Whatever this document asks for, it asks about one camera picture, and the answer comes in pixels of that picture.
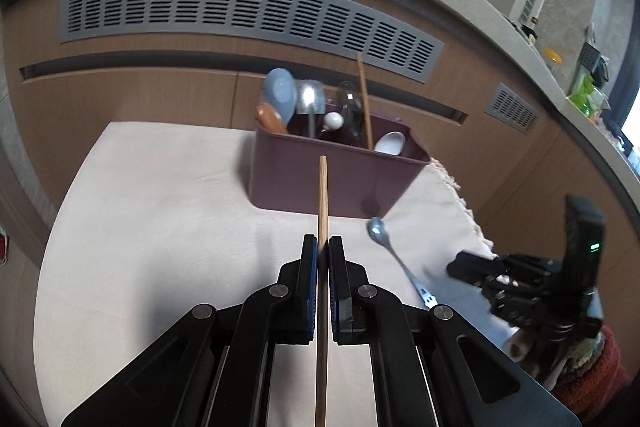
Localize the small steel spoon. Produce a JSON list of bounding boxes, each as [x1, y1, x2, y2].
[[367, 217, 438, 309]]

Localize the small grey vent grille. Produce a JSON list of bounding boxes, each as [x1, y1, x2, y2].
[[485, 83, 539, 134]]

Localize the white ball utensil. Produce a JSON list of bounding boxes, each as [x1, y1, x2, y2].
[[322, 112, 344, 132]]

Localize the long grey vent grille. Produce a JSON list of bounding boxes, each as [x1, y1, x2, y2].
[[60, 0, 445, 83]]

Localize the yellow lid jar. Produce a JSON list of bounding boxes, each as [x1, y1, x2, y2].
[[542, 48, 563, 72]]

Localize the blue plastic rice paddle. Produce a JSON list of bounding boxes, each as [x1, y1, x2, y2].
[[262, 68, 297, 126]]

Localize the dark ladle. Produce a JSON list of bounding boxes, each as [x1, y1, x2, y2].
[[336, 81, 362, 146]]

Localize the brown wooden spoon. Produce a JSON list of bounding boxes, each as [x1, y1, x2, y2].
[[256, 102, 288, 134]]

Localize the wooden chopstick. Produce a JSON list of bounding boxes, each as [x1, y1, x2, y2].
[[314, 155, 330, 427], [356, 52, 374, 150]]

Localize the steel spatula black handle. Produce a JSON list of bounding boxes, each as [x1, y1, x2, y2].
[[296, 79, 326, 139]]

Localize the white plastic spoon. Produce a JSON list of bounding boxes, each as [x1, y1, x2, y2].
[[374, 131, 406, 156]]

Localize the maroon plastic utensil bin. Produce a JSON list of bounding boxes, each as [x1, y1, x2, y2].
[[248, 114, 431, 219]]

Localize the white fringed tablecloth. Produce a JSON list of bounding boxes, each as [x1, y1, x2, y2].
[[34, 122, 512, 426]]

